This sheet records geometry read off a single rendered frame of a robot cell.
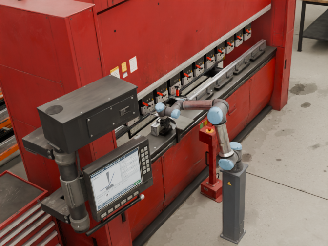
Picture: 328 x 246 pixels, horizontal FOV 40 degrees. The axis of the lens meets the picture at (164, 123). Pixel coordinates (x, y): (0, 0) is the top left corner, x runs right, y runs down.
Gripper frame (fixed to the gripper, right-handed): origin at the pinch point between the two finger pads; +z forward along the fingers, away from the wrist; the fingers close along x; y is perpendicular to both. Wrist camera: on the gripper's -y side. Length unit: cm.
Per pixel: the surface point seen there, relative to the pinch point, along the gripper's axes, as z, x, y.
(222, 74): 61, 13, -99
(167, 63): -30, -9, -42
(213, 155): 66, 28, -9
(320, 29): 282, 87, -360
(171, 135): 16.8, -1.7, 1.1
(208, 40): 4, 6, -98
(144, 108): -24.3, -16.6, 0.8
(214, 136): 38, 30, -16
